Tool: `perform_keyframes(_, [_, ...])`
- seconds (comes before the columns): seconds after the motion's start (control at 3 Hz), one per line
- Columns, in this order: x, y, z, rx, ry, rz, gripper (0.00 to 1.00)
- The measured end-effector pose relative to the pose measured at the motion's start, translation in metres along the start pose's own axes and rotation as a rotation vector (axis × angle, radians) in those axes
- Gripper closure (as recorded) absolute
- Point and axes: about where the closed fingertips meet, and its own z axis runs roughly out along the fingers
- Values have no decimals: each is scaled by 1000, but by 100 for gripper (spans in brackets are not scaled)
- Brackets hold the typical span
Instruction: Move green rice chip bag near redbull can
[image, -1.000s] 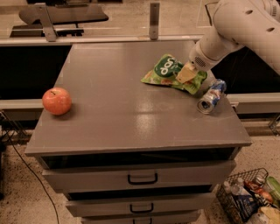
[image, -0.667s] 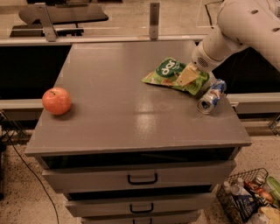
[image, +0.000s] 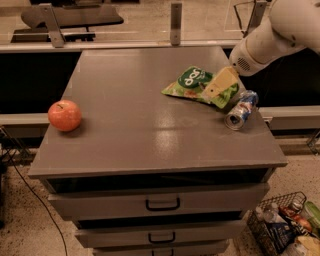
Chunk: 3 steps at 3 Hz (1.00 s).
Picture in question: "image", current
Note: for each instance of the dark bench seat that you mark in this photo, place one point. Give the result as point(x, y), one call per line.
point(73, 16)

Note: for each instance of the left metal bracket post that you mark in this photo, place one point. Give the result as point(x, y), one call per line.
point(51, 23)

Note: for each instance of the right metal bracket post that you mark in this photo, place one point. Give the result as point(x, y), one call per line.
point(259, 7)

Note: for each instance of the metal bracket post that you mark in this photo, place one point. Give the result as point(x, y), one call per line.
point(51, 23)
point(259, 7)
point(175, 24)

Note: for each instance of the green rice chip bag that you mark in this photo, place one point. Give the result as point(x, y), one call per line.
point(191, 84)

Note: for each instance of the middle metal bracket post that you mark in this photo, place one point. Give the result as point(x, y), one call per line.
point(175, 24)

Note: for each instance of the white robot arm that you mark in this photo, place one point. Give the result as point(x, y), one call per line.
point(292, 25)

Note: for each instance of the black wire basket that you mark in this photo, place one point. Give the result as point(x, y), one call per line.
point(257, 224)

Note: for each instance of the grey drawer cabinet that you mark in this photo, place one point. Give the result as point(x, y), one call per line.
point(146, 174)

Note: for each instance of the crushed redbull can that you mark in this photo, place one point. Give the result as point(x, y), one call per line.
point(239, 114)

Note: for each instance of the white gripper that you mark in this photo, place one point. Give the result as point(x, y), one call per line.
point(242, 59)

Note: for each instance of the clear plastic water bottle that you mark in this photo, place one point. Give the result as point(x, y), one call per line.
point(271, 214)

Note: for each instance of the red apple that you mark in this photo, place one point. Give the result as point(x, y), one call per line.
point(64, 115)

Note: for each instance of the dark blue snack bag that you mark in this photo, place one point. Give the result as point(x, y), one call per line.
point(281, 234)

